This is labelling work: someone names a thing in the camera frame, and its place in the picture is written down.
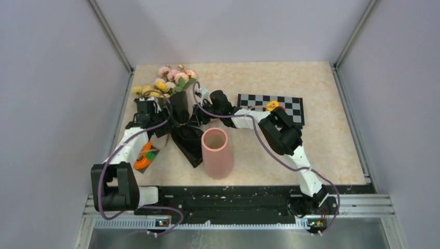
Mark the beige ribbon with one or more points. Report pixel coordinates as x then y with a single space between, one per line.
183 136

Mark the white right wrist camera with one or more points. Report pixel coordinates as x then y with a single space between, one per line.
202 94

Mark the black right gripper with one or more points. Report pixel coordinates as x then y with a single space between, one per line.
197 118

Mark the aluminium frame rail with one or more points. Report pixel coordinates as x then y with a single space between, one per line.
111 37

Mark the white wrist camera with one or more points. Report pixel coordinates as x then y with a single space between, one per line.
148 105
202 94

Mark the orange ring toy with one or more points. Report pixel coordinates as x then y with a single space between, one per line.
141 162

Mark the black white chessboard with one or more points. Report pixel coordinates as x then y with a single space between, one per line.
292 106

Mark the yellow toy block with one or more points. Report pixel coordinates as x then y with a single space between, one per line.
272 105

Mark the pink vase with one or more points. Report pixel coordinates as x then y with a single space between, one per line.
217 153

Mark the flower bouquet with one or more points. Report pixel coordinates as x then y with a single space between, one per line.
169 88

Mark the green toy brick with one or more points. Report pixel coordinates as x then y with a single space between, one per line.
150 156

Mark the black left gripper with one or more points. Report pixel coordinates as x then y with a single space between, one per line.
165 130

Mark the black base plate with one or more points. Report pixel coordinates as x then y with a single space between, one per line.
238 205

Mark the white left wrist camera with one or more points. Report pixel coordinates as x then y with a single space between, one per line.
148 105

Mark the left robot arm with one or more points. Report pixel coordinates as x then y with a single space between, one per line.
114 185

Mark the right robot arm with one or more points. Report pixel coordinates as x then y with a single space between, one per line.
278 135

